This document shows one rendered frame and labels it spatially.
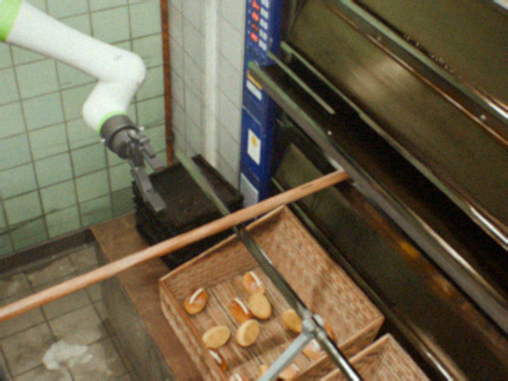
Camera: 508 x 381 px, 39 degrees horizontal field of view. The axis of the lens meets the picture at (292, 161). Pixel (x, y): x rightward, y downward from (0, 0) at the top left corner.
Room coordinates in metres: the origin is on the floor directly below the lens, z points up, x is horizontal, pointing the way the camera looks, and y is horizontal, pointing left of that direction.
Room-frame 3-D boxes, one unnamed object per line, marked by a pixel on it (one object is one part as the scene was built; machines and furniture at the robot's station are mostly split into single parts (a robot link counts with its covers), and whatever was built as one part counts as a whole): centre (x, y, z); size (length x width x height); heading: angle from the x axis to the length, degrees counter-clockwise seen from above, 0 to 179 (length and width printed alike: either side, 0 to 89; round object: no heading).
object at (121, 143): (1.41, 0.41, 1.34); 0.09 x 0.07 x 0.08; 37
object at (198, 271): (1.43, 0.04, 0.72); 0.56 x 0.49 x 0.28; 37
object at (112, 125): (1.47, 0.45, 1.34); 0.12 x 0.06 x 0.09; 127
